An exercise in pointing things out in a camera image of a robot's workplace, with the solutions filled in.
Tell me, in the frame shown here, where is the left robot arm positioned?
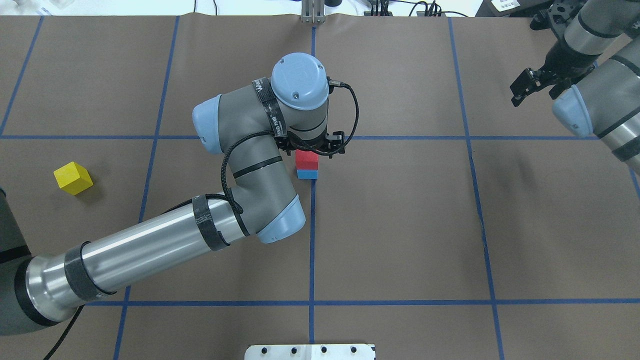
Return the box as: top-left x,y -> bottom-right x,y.
1,52 -> 344,336

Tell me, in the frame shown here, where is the red cube block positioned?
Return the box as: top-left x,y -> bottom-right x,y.
294,149 -> 319,171

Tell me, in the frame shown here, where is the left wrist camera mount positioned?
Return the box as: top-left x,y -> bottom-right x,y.
274,131 -> 352,158

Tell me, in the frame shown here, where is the blue cube block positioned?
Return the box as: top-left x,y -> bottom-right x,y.
295,169 -> 319,180

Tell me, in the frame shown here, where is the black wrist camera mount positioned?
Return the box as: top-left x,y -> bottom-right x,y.
529,0 -> 587,31

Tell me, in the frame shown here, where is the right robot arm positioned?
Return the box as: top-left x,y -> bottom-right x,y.
510,0 -> 640,173

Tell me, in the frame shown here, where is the white camera pillar mount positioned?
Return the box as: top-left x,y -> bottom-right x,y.
244,343 -> 377,360

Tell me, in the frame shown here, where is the aluminium frame post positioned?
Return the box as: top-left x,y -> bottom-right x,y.
300,0 -> 326,25

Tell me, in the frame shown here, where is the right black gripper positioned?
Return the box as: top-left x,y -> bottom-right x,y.
510,42 -> 600,107

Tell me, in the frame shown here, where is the yellow cube block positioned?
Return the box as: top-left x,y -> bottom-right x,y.
53,161 -> 94,196

